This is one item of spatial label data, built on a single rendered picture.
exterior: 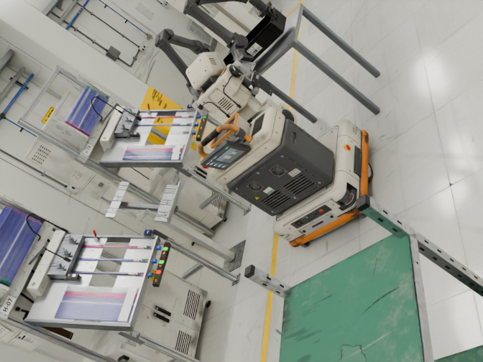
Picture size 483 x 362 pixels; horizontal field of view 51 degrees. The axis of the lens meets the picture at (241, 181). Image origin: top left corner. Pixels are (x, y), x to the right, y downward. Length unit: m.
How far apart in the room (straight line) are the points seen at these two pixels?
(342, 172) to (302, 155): 0.28
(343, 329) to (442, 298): 1.20
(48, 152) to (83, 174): 0.33
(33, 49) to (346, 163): 4.32
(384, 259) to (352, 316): 0.16
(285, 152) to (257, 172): 0.24
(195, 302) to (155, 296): 0.34
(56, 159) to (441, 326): 3.27
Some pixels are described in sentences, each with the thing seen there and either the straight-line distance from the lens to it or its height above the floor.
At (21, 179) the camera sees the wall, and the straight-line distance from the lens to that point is 5.77.
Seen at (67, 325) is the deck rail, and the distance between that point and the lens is 3.42.
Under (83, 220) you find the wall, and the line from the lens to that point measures 5.78.
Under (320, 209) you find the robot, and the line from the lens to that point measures 2.96.
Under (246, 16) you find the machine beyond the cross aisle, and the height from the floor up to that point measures 0.29.
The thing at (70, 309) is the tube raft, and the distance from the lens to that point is 3.45.
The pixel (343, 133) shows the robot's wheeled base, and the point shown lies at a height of 0.27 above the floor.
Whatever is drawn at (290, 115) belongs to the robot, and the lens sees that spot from 3.21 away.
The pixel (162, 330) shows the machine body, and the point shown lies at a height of 0.36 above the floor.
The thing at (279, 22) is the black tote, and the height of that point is 0.89.
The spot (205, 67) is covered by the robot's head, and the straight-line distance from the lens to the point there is 3.01.
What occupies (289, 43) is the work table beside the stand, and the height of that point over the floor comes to 0.80.
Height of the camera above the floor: 1.77
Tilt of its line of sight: 22 degrees down
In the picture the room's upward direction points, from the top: 57 degrees counter-clockwise
